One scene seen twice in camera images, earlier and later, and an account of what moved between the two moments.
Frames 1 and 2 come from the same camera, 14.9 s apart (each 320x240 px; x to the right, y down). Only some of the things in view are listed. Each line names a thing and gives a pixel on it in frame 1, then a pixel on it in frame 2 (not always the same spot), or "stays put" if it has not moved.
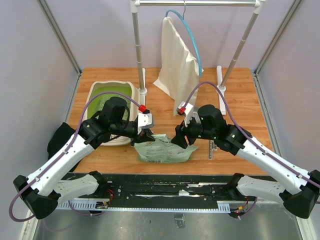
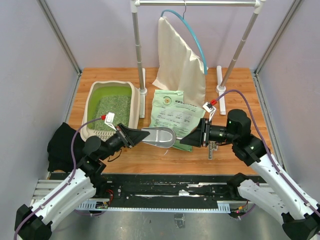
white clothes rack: x=258 y=5 stays put
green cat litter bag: x=162 y=150 to x=169 y=110
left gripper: x=145 y=136 to x=130 y=136
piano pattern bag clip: x=211 y=146 stays put
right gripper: x=181 y=130 to x=200 y=136
